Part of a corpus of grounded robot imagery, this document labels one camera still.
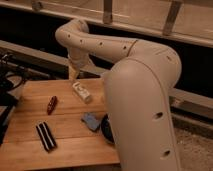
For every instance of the black equipment at left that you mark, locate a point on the black equipment at left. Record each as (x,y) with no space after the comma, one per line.
(8,83)

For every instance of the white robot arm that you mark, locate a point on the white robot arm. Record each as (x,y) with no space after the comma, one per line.
(136,94)

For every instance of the black round bowl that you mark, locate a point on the black round bowl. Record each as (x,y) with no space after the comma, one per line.
(106,129)

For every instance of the white bottle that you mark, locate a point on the white bottle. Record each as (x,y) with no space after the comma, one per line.
(82,92)

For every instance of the black white striped case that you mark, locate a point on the black white striped case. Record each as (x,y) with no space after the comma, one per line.
(46,137)

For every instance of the wooden table board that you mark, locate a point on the wooden table board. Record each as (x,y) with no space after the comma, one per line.
(22,148)

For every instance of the metal rail frame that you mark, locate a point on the metal rail frame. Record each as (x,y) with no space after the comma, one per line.
(188,21)

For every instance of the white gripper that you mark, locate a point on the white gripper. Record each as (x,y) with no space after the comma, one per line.
(76,63)

